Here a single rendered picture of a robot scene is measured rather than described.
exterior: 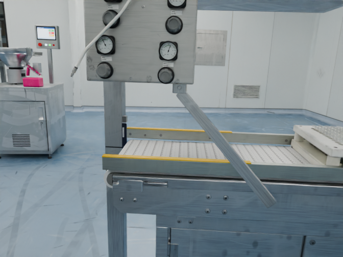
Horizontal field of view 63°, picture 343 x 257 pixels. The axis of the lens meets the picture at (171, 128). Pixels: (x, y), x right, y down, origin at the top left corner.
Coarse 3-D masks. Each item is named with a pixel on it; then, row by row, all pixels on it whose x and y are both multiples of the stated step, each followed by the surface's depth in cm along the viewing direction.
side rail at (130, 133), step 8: (128, 136) 91; (136, 136) 91; (144, 136) 91; (152, 136) 90; (160, 136) 90; (168, 136) 90; (176, 136) 90; (184, 136) 90; (192, 136) 90; (200, 136) 90; (208, 136) 89; (224, 136) 89; (232, 136) 89; (240, 136) 89; (248, 136) 89; (256, 136) 89; (264, 136) 89; (272, 136) 88; (280, 136) 88; (288, 136) 88; (288, 144) 89
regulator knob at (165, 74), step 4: (164, 64) 55; (168, 64) 55; (172, 64) 55; (164, 68) 55; (168, 68) 55; (160, 72) 53; (164, 72) 53; (168, 72) 53; (172, 72) 55; (160, 76) 53; (164, 76) 53; (168, 76) 53; (172, 76) 54; (160, 80) 54; (164, 80) 54; (168, 80) 53; (172, 80) 56
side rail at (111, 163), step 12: (108, 168) 65; (120, 168) 64; (132, 168) 64; (144, 168) 64; (156, 168) 64; (168, 168) 64; (180, 168) 64; (192, 168) 63; (204, 168) 63; (216, 168) 63; (228, 168) 63; (252, 168) 63; (264, 168) 63; (276, 168) 62; (288, 168) 62; (300, 168) 62; (312, 168) 62; (324, 168) 62; (336, 168) 62; (324, 180) 62; (336, 180) 62
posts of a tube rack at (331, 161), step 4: (296, 136) 85; (300, 136) 85; (296, 140) 85; (300, 140) 85; (328, 156) 65; (328, 160) 65; (332, 160) 64; (336, 160) 64; (328, 164) 65; (332, 164) 64; (336, 164) 64
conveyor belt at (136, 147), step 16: (128, 144) 86; (144, 144) 86; (160, 144) 86; (176, 144) 87; (192, 144) 88; (208, 144) 88; (240, 144) 89; (256, 160) 75; (272, 160) 76; (288, 160) 76; (304, 160) 76; (208, 176) 66; (224, 176) 65; (240, 176) 65
